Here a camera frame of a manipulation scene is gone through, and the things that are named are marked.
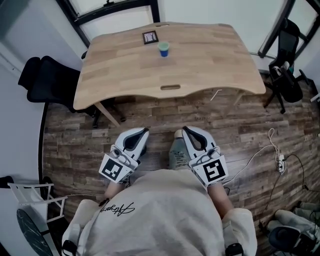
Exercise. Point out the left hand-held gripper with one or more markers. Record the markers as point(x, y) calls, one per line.
point(112, 170)

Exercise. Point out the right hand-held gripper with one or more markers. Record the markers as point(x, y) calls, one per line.
point(212, 171)

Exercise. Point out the green paper cup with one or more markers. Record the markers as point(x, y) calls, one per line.
point(163, 51)

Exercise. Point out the person's left forearm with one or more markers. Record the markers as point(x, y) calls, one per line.
point(112, 191)

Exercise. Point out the person's right forearm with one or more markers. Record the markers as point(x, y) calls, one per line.
point(221, 200)

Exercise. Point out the person's gray jeans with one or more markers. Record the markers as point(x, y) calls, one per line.
point(178, 155)

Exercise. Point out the person's beige shoe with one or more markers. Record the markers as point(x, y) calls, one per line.
point(178, 133)

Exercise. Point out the thin white stick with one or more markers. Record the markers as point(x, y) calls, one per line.
point(216, 94)

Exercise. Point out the person in white shirt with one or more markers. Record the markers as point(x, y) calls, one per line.
point(160, 212)

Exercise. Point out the light wooden table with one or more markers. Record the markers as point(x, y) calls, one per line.
point(200, 62)

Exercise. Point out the black office chair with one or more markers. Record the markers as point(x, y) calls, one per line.
point(287, 85)
point(50, 82)

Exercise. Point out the white cloth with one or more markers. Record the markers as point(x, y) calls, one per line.
point(276, 70)

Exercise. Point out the black framed picture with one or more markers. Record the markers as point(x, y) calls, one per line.
point(150, 37)

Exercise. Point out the gray fabric bundle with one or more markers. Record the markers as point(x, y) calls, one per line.
point(292, 218)

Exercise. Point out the white wooden chair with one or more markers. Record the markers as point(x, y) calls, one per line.
point(27, 197)

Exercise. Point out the black dome-shaped device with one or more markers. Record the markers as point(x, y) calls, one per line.
point(283, 236)

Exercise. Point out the black window frame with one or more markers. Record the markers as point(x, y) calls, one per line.
point(155, 12)
point(265, 48)

